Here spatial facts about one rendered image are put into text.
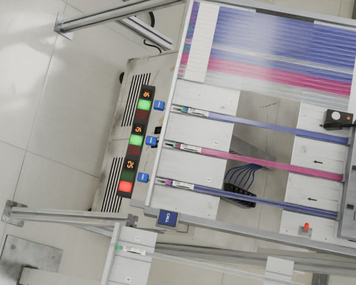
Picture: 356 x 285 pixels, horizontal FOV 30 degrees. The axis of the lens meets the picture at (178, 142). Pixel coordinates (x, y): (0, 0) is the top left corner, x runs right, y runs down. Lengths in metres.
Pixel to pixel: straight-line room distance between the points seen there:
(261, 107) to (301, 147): 0.53
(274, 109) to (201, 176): 0.68
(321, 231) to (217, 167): 0.34
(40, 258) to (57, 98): 0.60
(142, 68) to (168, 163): 0.80
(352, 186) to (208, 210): 0.40
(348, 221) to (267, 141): 0.68
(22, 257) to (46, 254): 0.10
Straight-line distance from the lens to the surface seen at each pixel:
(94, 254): 2.71
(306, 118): 2.00
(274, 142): 2.51
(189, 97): 1.98
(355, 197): 1.91
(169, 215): 1.86
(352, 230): 1.89
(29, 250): 2.52
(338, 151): 1.99
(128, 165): 1.94
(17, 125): 2.50
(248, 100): 2.41
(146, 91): 2.00
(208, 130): 1.96
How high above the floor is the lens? 2.12
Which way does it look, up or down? 45 degrees down
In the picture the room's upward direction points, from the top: 87 degrees clockwise
